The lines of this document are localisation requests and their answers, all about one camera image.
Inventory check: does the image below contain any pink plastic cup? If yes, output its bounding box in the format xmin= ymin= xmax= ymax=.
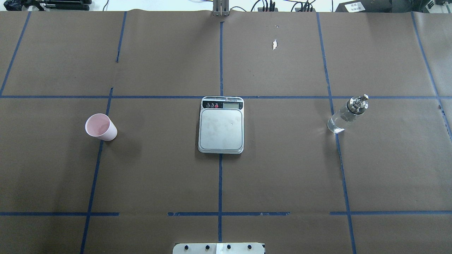
xmin=84 ymin=114 xmax=118 ymax=141

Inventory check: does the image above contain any grey device with label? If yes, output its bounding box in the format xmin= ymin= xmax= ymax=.
xmin=333 ymin=0 xmax=452 ymax=13

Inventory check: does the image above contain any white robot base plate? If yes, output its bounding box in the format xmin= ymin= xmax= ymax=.
xmin=172 ymin=242 xmax=266 ymax=254

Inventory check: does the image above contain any white digital kitchen scale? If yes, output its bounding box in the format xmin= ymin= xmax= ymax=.
xmin=197 ymin=96 xmax=244 ymax=154

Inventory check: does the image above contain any aluminium frame post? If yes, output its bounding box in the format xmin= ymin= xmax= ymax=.
xmin=212 ymin=0 xmax=230 ymax=17

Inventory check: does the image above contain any brown paper table cover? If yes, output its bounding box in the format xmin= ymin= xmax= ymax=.
xmin=1 ymin=10 xmax=451 ymax=254

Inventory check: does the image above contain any black tripod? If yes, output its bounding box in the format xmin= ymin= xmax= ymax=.
xmin=1 ymin=0 xmax=92 ymax=11

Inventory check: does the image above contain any glass sauce bottle metal spout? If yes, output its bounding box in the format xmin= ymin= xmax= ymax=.
xmin=327 ymin=94 xmax=369 ymax=133

